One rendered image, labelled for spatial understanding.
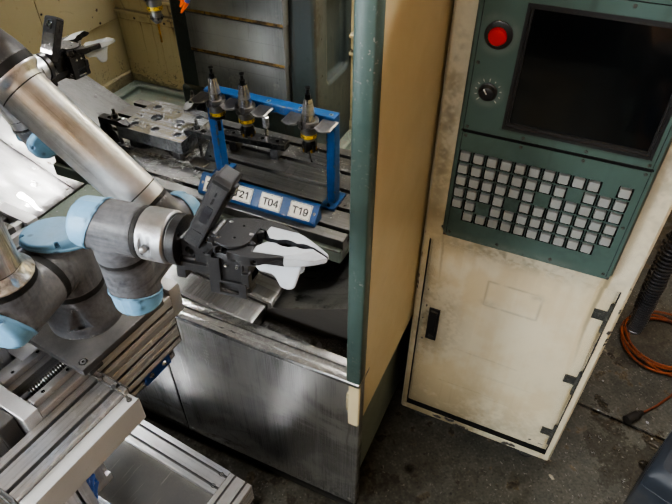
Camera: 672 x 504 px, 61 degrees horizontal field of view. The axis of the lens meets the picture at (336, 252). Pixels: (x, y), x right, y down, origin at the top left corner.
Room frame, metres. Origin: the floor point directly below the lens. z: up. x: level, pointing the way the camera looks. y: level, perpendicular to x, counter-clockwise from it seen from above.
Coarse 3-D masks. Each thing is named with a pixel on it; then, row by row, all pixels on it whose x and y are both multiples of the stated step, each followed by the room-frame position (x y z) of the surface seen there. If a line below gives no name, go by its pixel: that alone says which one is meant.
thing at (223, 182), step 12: (228, 168) 0.60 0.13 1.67; (216, 180) 0.57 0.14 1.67; (228, 180) 0.57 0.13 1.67; (216, 192) 0.56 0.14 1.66; (228, 192) 0.56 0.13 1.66; (204, 204) 0.57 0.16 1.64; (216, 204) 0.56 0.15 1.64; (204, 216) 0.56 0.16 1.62; (216, 216) 0.56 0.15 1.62; (192, 228) 0.56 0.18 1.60; (204, 228) 0.56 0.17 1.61; (192, 240) 0.56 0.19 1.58
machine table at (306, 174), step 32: (224, 128) 2.06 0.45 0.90; (256, 128) 2.06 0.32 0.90; (192, 160) 1.82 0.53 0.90; (256, 160) 1.82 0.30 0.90; (288, 160) 1.82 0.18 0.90; (320, 160) 1.82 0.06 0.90; (192, 192) 1.62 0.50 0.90; (288, 192) 1.62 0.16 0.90; (320, 192) 1.62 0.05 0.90; (288, 224) 1.44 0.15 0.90; (320, 224) 1.45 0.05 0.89
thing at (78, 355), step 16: (160, 304) 0.85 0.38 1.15; (128, 320) 0.80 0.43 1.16; (144, 320) 0.81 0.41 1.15; (48, 336) 0.75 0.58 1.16; (96, 336) 0.75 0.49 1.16; (112, 336) 0.75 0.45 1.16; (128, 336) 0.77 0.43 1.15; (48, 352) 0.72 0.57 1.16; (64, 352) 0.71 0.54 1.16; (80, 352) 0.71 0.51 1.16; (96, 352) 0.71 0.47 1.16; (16, 368) 0.71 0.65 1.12; (80, 368) 0.68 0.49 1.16; (96, 368) 0.70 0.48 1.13; (48, 384) 0.67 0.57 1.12; (32, 400) 0.63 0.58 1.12
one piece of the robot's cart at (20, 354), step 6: (6, 348) 0.80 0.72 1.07; (18, 348) 0.80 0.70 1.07; (24, 348) 0.80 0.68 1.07; (30, 348) 0.80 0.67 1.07; (36, 348) 0.80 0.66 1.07; (12, 354) 0.78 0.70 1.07; (18, 354) 0.78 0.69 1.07; (24, 354) 0.78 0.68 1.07; (30, 354) 0.78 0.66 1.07; (18, 360) 0.76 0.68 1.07; (6, 366) 0.75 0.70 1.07; (12, 366) 0.75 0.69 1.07; (0, 372) 0.73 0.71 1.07; (6, 372) 0.73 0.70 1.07; (0, 378) 0.72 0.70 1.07
